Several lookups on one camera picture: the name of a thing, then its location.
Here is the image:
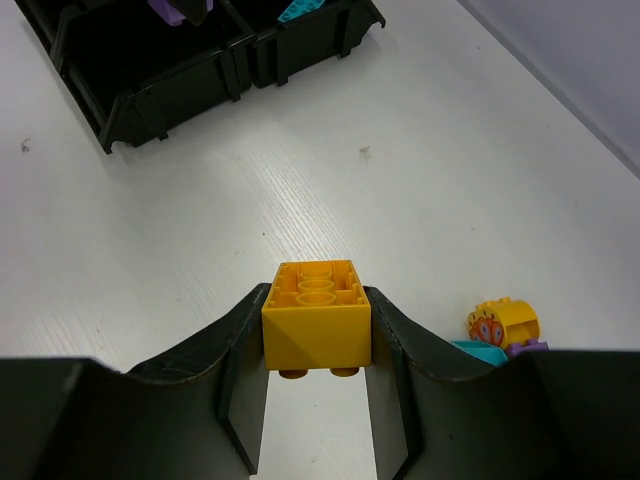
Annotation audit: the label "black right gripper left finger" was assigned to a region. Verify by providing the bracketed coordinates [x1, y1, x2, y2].
[1, 283, 269, 479]

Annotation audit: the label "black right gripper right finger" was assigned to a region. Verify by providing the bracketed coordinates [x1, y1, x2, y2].
[365, 287, 639, 479]

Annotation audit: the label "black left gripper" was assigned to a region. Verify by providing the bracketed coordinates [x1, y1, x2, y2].
[169, 0, 210, 25]

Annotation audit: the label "purple 2x4 lego brick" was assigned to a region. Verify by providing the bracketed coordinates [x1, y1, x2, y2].
[147, 0, 214, 26]

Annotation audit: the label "teal 2x4 lego brick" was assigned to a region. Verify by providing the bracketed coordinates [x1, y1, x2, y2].
[278, 0, 325, 23]

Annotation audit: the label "small purple lego brick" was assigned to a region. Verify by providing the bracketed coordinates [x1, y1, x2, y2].
[506, 338, 549, 358]

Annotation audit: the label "black four-compartment bin tray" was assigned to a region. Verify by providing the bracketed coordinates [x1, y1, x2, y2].
[19, 1, 385, 151]

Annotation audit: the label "large teal lego brick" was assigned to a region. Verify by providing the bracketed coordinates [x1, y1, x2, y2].
[451, 340, 508, 366]

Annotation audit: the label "orange round lego piece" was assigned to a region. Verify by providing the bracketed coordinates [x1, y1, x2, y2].
[467, 297, 541, 350]

